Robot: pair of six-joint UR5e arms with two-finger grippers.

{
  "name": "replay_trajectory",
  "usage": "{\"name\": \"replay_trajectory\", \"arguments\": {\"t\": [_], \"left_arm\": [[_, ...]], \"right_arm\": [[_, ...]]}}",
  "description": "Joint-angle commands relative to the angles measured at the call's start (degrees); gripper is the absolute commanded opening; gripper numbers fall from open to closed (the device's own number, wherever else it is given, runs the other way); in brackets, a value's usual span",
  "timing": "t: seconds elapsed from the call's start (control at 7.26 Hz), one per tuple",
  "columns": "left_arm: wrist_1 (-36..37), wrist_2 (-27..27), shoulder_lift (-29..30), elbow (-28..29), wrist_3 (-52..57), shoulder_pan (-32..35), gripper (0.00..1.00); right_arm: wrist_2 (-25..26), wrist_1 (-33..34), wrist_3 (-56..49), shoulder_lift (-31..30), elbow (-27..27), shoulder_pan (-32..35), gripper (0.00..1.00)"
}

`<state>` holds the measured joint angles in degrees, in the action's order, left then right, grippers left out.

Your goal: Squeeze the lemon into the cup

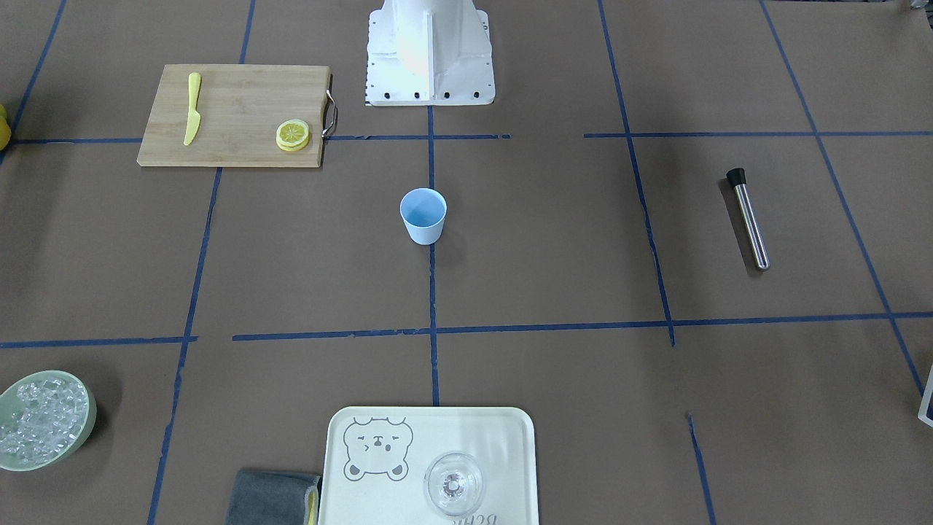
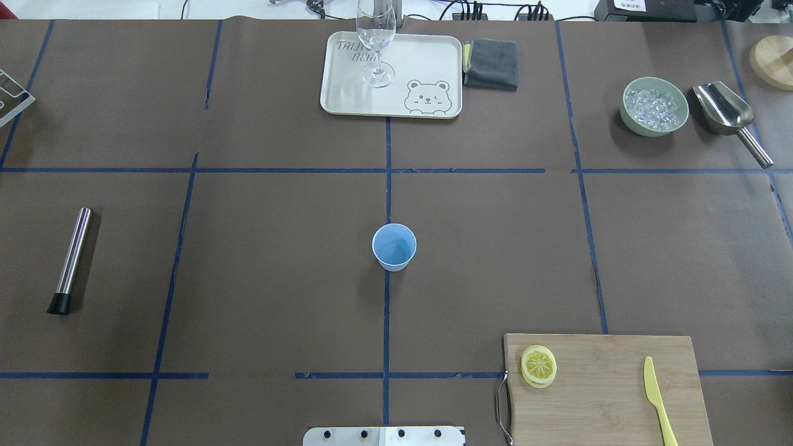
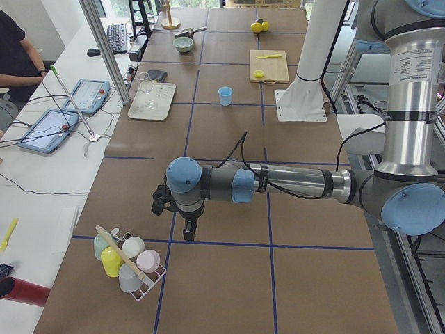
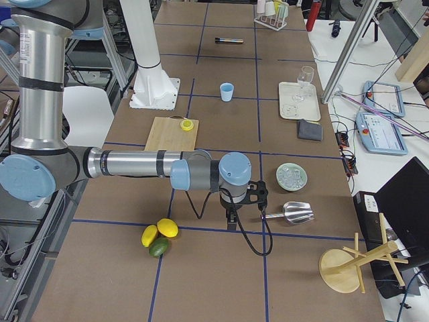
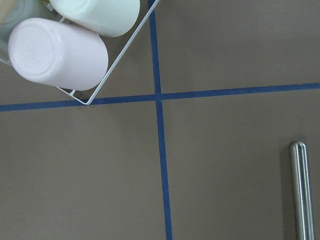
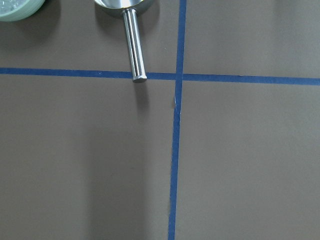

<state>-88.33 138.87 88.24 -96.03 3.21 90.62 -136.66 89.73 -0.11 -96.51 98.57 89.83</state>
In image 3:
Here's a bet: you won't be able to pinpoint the light blue plastic cup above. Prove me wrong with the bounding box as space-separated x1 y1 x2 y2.
218 86 233 106

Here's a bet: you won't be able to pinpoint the white cup in rack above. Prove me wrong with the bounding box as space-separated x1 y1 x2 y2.
122 236 145 259

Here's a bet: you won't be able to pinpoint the metal ice scoop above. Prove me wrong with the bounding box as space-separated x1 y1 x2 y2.
175 26 207 38

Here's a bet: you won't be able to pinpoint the grey cup in rack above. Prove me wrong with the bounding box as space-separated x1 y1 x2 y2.
118 264 142 293

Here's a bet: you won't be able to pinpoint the dark grey folded cloth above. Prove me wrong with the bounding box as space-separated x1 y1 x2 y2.
147 70 168 83

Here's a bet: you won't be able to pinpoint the yellow lemon slice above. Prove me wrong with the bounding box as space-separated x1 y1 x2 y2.
253 70 265 78

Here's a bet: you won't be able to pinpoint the yellow plastic knife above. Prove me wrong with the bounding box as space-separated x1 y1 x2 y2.
255 54 282 59

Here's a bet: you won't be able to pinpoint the cream serving tray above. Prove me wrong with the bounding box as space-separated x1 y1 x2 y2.
127 83 176 121

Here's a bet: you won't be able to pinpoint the wooden cutting board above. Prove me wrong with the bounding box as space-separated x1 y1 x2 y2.
249 50 289 83

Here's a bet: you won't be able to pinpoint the white wire cup rack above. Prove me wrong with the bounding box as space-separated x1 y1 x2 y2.
111 228 166 301

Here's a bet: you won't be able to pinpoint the clear wine glass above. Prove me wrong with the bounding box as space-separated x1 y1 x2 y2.
136 72 156 109

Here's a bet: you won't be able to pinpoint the near blue teach pendant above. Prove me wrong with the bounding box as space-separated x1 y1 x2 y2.
17 109 79 154

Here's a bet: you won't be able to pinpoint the far blue teach pendant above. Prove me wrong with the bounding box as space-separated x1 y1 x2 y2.
71 79 111 115

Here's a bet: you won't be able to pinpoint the black keyboard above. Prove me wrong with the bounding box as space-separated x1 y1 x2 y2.
106 24 128 54

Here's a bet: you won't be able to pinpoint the wooden mug tree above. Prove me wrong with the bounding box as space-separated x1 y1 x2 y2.
161 0 181 30

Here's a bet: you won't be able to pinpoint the person in black shirt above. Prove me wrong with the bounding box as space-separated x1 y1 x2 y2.
1 11 48 109

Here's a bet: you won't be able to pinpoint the blue teach pendant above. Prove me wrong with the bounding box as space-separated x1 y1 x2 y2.
17 109 79 154
71 79 111 115

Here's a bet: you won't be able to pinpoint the mint cup in rack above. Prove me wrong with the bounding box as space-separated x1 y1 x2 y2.
93 234 109 261

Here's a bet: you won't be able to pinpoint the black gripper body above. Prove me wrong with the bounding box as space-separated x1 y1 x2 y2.
175 200 205 222

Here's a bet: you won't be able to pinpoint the green bowl with ice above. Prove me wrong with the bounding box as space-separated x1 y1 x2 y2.
173 37 195 54

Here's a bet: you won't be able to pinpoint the black computer mouse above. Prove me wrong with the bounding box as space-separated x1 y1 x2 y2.
87 49 101 57

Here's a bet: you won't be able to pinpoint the red cylinder bottle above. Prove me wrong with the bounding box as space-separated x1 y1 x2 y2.
1 276 51 307

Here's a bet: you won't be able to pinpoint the yellow spatula on desk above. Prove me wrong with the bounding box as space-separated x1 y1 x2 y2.
0 218 18 252

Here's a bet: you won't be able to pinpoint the pink cup in rack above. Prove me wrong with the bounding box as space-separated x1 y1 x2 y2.
136 250 161 273

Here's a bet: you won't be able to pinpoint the aluminium frame post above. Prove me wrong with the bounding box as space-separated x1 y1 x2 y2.
79 0 130 106

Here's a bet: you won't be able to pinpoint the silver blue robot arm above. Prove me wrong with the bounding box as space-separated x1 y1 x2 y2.
152 1 444 241

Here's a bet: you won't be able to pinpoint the yellow cup in rack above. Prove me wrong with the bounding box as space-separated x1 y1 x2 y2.
100 246 124 278

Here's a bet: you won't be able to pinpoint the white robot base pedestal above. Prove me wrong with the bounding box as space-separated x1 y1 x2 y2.
275 0 348 122

